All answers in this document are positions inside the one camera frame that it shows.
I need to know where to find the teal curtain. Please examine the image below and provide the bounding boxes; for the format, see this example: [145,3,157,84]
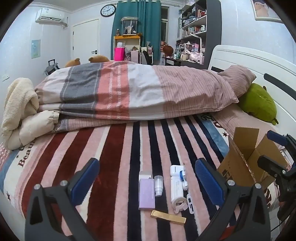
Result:
[111,1,161,61]

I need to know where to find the lilac rectangular box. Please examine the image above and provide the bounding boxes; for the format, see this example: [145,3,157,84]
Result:
[138,178,155,210]

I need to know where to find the striped plush blanket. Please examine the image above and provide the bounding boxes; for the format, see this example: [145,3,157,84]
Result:
[1,114,241,240]

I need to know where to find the white air conditioner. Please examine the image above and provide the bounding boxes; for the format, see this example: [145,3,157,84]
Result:
[35,8,68,27]

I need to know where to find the white door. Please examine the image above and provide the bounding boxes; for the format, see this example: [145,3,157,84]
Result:
[72,20,99,64]

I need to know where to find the round wall clock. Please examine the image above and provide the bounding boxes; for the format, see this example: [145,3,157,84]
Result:
[100,4,116,18]

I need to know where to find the pink striped upper pillow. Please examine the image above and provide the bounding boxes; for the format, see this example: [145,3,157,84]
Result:
[218,65,256,98]

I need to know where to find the brown cardboard box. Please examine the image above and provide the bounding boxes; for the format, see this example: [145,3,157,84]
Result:
[217,127,287,189]

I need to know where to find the yellow white shelf unit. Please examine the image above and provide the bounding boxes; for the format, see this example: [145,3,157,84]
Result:
[112,35,141,63]

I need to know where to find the blue wall poster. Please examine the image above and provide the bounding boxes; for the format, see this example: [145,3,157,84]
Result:
[31,40,41,59]

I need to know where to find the brown teddy bear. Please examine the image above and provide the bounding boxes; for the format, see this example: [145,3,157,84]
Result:
[65,55,110,68]

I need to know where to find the gold rectangular bar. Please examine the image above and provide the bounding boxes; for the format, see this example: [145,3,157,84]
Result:
[151,210,186,225]

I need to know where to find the green plush toy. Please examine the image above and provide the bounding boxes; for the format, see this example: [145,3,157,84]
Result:
[238,83,278,126]

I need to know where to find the pink striped lower pillow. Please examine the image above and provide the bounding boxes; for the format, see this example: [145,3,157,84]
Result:
[210,103,276,144]

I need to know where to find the black suitcase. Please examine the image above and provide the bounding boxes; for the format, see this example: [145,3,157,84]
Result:
[44,59,60,76]

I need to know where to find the framed wall picture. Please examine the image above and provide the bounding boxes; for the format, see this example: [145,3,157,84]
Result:
[251,0,282,23]

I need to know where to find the dark bookshelf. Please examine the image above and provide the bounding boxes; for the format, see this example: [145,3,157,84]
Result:
[177,0,222,69]

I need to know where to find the white bed headboard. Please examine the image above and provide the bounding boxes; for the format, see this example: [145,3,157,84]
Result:
[208,45,295,137]

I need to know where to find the small clear white bottle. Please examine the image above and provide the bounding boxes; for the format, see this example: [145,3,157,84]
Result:
[154,175,163,197]

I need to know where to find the white blue contact lens case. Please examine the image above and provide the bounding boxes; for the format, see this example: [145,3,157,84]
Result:
[179,170,188,191]

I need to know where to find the cream fleece garment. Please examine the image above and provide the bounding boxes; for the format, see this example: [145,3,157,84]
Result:
[1,78,59,150]

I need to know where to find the pink striped pillow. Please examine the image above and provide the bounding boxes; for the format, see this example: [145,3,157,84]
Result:
[218,65,256,98]
[210,103,276,144]

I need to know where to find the striped patchwork duvet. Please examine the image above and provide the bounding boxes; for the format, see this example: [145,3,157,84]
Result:
[35,61,238,132]

